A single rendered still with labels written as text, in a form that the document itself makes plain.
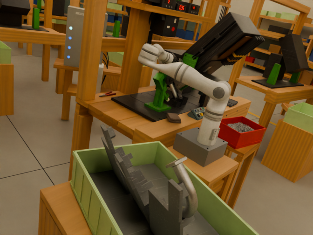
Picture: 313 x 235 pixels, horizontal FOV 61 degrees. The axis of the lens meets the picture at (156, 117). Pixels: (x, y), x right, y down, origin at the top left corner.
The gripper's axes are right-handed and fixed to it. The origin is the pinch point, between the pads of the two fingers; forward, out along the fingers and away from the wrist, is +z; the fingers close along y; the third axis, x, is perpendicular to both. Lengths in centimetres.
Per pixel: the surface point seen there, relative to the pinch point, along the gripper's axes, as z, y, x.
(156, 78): -27.8, -15.1, 6.4
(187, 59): 2.7, 0.5, -6.9
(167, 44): 26.9, 34.2, 15.0
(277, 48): 865, 276, -33
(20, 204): -55, -64, 133
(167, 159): -65, -71, -6
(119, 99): -30, -16, 38
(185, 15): 6.5, 35.2, -15.3
